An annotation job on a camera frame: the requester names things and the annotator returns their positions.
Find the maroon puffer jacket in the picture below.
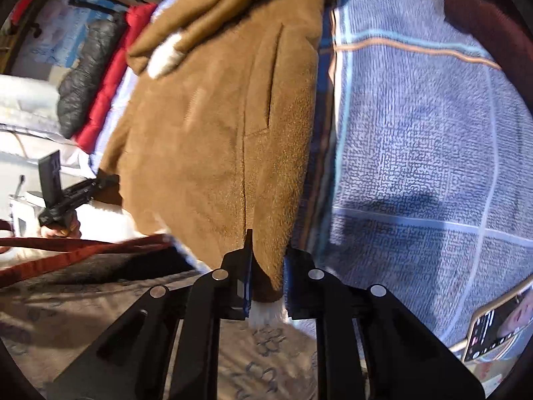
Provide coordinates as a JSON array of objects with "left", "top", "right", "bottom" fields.
[{"left": 444, "top": 0, "right": 532, "bottom": 108}]

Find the purple plaid bed sheet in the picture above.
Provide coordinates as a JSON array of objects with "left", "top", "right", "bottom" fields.
[{"left": 287, "top": 0, "right": 532, "bottom": 345}]

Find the person's left hand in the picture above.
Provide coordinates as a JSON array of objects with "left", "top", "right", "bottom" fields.
[{"left": 38, "top": 212, "right": 81, "bottom": 239}]

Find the dark grey puffer jacket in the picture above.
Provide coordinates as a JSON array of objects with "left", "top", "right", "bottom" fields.
[{"left": 57, "top": 14, "right": 127, "bottom": 139}]

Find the brown suede shearling coat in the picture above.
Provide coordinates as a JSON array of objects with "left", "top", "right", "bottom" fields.
[{"left": 99, "top": 0, "right": 333, "bottom": 326}]

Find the red puffer jacket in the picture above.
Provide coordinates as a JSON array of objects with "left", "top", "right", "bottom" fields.
[{"left": 74, "top": 3, "right": 157, "bottom": 154}]

